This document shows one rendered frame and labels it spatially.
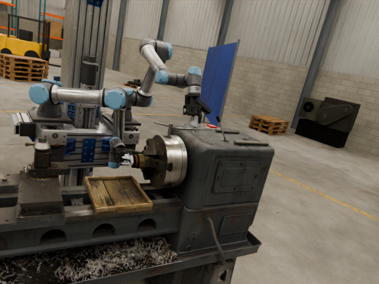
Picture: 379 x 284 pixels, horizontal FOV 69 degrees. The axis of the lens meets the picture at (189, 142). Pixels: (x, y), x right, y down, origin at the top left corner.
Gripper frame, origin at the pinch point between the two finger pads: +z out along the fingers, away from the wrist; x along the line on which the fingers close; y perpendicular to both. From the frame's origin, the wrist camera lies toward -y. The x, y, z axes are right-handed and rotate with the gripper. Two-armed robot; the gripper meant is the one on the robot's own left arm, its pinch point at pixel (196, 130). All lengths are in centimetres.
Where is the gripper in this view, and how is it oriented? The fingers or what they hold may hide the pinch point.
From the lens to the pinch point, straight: 157.3
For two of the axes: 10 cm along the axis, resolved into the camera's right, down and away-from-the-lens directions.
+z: -0.2, 10.0, -0.3
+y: -8.6, -0.3, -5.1
